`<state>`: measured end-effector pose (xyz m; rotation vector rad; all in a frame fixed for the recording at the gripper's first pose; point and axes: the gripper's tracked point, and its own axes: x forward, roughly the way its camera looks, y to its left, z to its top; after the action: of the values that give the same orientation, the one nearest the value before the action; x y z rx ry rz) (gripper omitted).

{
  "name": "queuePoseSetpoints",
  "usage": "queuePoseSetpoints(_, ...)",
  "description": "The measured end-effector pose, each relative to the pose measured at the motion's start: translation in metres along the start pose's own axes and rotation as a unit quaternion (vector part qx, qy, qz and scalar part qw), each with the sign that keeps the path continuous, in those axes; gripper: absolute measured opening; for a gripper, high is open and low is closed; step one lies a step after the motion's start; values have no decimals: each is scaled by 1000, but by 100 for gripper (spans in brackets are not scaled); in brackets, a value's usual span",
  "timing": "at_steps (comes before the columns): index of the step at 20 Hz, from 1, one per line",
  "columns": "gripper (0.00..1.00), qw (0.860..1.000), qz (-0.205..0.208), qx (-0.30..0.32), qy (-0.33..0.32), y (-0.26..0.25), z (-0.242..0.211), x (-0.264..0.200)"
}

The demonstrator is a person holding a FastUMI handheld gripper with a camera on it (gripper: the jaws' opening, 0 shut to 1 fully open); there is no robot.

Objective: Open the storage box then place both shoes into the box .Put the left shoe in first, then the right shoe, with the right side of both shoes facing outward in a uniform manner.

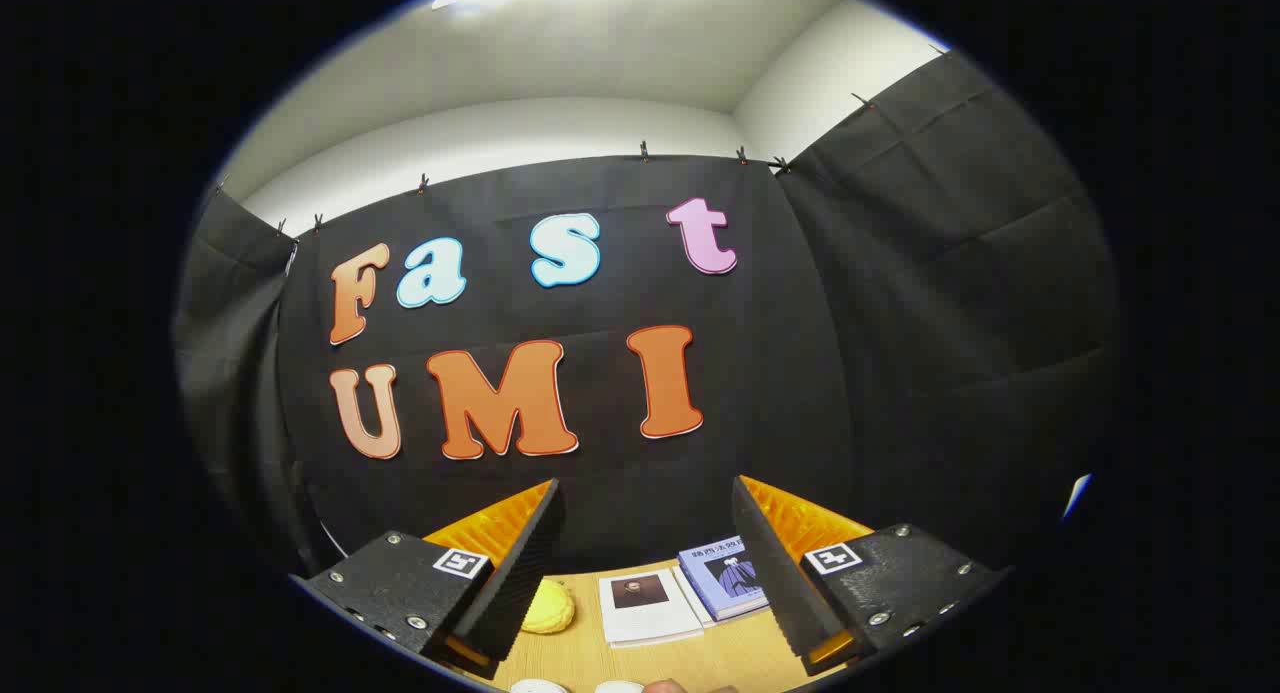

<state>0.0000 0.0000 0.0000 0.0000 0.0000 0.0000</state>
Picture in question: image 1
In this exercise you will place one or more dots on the blue book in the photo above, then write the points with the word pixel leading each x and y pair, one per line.
pixel 715 578

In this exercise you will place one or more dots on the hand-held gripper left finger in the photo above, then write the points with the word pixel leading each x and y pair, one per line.
pixel 520 573

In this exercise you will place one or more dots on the white canvas shoe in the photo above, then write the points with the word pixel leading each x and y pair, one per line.
pixel 540 687
pixel 620 688

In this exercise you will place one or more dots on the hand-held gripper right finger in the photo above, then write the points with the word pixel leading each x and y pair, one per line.
pixel 775 573

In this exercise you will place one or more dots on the white book with portrait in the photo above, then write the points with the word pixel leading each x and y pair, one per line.
pixel 650 618

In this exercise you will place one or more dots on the yellow bread-shaped plush toy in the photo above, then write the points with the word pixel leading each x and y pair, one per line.
pixel 552 608

